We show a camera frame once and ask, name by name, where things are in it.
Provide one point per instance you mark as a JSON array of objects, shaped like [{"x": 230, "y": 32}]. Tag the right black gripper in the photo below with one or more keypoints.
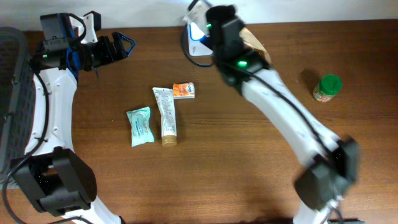
[{"x": 212, "y": 39}]

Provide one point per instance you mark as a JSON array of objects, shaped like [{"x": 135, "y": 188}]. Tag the white cream tube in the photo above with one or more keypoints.
[{"x": 165, "y": 102}]

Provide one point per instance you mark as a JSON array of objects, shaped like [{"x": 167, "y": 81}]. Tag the green round item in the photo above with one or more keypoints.
[{"x": 327, "y": 88}]

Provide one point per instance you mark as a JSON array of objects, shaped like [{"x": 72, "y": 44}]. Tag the white barcode scanner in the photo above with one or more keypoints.
[{"x": 196, "y": 48}]

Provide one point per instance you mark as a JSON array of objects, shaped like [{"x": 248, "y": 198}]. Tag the teal wipes packet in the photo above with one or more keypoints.
[{"x": 140, "y": 129}]

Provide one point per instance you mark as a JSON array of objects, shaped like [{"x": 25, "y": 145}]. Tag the small orange white box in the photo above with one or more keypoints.
[{"x": 184, "y": 90}]

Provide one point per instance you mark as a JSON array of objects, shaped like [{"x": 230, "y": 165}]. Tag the grey plastic mesh basket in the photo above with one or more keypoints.
[{"x": 17, "y": 98}]

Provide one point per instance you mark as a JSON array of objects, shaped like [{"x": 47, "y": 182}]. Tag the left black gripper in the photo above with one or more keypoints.
[{"x": 108, "y": 55}]

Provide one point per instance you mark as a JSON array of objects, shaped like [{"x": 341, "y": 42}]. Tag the beige brown snack bag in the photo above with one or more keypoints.
[{"x": 196, "y": 13}]

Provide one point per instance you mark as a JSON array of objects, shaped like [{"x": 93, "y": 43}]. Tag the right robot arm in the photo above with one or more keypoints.
[{"x": 330, "y": 163}]

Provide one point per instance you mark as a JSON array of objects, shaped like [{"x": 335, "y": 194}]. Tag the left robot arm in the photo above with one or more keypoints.
[{"x": 37, "y": 93}]

